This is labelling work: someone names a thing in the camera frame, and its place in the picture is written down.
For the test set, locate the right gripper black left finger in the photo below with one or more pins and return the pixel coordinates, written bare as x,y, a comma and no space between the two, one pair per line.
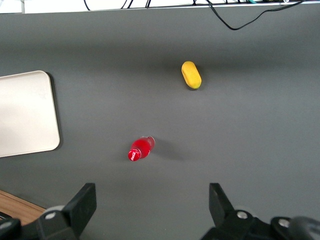
80,207

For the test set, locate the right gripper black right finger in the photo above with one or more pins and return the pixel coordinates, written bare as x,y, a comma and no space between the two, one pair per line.
222,212

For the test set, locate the cream white plastic tray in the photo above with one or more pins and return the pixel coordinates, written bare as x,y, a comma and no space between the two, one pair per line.
25,112

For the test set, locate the light brown wooden board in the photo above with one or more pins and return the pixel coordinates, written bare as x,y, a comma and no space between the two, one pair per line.
17,206

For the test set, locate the red cola bottle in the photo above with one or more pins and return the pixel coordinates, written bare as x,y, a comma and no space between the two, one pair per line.
140,149

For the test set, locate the yellow toy banana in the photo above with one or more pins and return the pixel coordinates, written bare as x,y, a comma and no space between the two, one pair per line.
191,75

